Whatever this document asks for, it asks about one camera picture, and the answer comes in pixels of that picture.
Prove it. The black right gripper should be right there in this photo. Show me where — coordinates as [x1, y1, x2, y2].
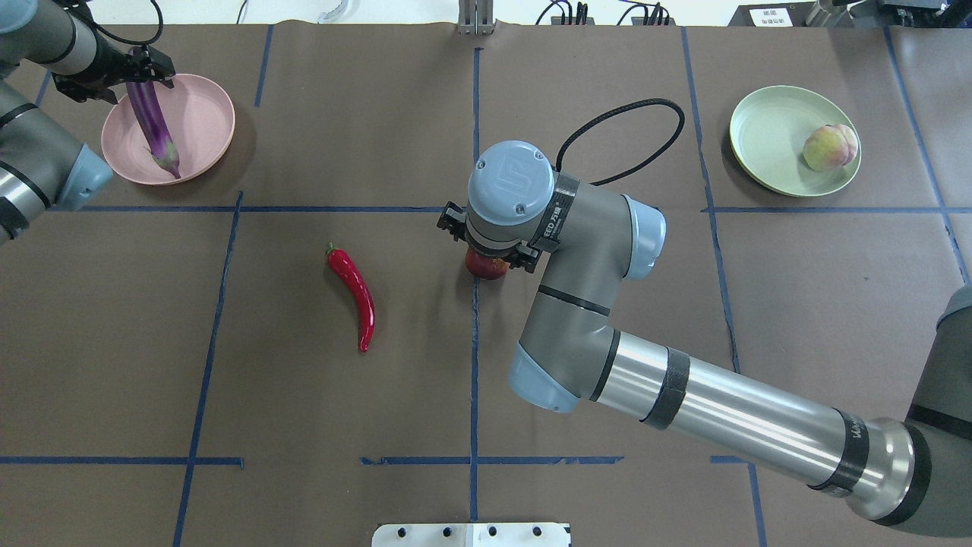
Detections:
[437, 201, 542, 274]

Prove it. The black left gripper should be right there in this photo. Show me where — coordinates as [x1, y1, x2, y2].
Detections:
[52, 42, 176, 105]

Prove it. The red pomegranate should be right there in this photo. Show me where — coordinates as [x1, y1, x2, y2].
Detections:
[464, 248, 510, 280]

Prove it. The purple eggplant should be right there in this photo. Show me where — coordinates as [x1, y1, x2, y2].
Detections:
[125, 45, 181, 179]

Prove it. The red chili pepper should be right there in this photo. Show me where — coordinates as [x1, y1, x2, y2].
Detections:
[327, 242, 376, 353]

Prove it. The green pink peach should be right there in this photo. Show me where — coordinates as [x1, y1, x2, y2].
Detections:
[802, 124, 860, 171]

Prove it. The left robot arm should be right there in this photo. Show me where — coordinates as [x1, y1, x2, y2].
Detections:
[1, 1, 175, 242]

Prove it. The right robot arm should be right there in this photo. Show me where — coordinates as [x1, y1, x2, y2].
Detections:
[438, 140, 970, 537]

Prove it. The pink plate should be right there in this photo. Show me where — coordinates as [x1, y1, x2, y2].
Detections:
[100, 74, 235, 186]

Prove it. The green plate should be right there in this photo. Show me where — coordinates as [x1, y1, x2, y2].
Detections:
[729, 84, 862, 198]

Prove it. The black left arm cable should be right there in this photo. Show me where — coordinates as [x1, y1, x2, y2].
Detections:
[65, 0, 166, 48]

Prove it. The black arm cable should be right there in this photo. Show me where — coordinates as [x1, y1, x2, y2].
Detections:
[65, 0, 166, 48]
[556, 98, 686, 187]

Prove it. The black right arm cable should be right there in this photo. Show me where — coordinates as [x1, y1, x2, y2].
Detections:
[556, 98, 686, 187]

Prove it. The aluminium post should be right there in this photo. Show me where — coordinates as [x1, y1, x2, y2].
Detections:
[457, 0, 496, 36]

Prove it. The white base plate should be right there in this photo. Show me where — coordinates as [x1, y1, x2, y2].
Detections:
[371, 522, 573, 546]

